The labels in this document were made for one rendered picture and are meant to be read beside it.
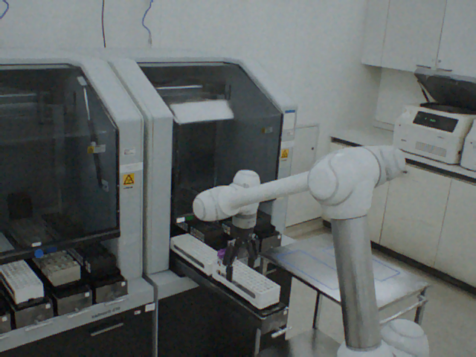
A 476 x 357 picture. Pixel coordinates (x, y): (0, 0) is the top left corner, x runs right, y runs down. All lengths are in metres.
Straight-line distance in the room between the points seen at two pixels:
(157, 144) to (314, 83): 2.42
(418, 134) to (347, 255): 2.76
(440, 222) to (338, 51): 1.63
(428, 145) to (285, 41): 1.33
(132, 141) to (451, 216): 2.68
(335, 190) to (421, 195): 2.85
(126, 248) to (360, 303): 1.07
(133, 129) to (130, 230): 0.42
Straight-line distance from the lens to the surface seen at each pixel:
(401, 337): 1.64
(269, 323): 1.93
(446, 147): 3.97
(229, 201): 1.70
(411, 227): 4.24
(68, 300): 2.02
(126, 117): 1.98
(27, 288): 1.99
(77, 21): 3.06
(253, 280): 1.98
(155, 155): 2.08
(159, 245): 2.24
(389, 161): 1.46
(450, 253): 4.12
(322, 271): 2.23
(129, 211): 2.09
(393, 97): 4.94
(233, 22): 3.64
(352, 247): 1.39
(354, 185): 1.33
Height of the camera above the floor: 1.84
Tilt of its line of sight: 18 degrees down
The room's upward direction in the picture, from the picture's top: 4 degrees clockwise
